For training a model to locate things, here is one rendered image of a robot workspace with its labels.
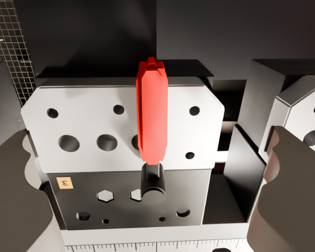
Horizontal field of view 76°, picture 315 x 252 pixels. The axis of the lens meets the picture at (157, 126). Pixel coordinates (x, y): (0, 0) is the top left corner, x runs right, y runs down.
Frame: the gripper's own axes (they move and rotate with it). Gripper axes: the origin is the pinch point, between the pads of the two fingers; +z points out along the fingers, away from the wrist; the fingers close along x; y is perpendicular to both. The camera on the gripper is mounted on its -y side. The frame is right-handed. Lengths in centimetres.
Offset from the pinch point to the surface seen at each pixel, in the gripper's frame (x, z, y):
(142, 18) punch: -0.5, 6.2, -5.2
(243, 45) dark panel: 30, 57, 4
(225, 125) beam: 152, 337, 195
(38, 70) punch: -9.2, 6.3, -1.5
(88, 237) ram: -7.4, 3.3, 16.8
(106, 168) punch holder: -4.0, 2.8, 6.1
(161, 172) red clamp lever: 0.6, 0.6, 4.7
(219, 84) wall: 216, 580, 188
